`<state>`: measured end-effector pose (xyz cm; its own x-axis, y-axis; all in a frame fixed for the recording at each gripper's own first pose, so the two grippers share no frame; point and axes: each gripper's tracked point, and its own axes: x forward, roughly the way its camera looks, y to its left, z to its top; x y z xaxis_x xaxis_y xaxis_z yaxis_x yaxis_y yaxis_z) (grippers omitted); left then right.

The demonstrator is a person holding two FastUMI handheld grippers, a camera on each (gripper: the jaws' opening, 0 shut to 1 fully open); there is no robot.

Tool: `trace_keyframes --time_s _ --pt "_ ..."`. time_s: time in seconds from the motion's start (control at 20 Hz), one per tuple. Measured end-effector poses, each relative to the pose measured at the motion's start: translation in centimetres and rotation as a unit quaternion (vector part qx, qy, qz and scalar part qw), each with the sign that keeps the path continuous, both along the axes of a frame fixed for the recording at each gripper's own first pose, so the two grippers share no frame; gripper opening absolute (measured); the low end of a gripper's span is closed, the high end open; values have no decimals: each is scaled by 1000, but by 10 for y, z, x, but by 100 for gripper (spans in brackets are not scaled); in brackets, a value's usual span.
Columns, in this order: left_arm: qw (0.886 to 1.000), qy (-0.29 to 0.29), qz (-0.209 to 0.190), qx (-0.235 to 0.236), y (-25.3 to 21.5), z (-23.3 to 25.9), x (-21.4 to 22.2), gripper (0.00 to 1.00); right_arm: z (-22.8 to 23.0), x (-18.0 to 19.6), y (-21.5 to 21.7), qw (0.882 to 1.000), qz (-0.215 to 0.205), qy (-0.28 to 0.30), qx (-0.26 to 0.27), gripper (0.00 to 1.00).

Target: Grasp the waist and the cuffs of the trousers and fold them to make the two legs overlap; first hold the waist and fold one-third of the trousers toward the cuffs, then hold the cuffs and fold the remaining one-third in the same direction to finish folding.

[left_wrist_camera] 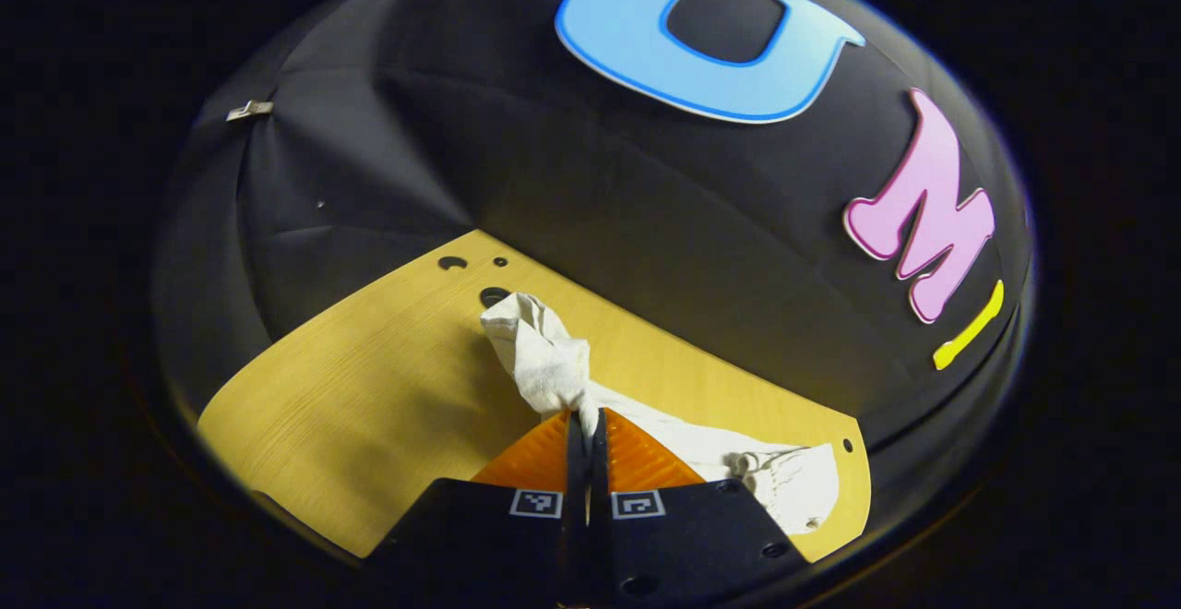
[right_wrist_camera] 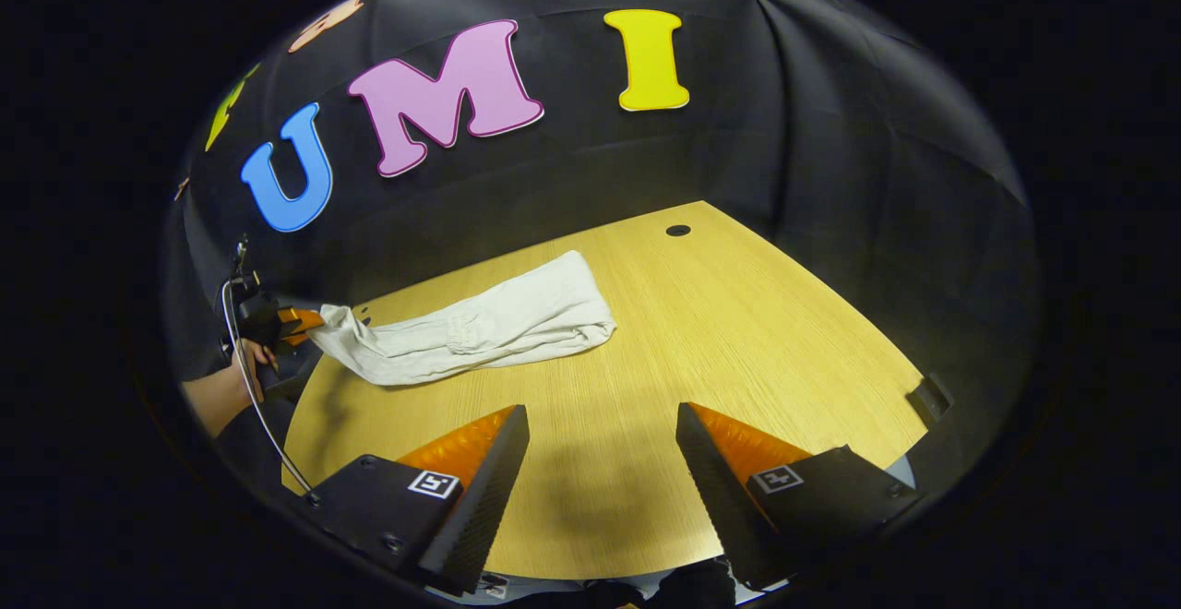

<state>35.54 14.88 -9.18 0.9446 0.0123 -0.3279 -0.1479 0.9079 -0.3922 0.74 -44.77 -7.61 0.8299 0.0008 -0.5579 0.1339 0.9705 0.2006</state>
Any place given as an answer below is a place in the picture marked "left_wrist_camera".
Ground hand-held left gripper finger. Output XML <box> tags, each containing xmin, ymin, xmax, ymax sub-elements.
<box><xmin>364</xmin><ymin>408</ymin><xmax>590</xmax><ymax>606</ymax></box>
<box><xmin>590</xmin><ymin>408</ymin><xmax>814</xmax><ymax>606</ymax></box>

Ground white jeans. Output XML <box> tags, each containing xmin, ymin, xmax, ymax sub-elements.
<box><xmin>479</xmin><ymin>292</ymin><xmax>841</xmax><ymax>537</ymax></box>

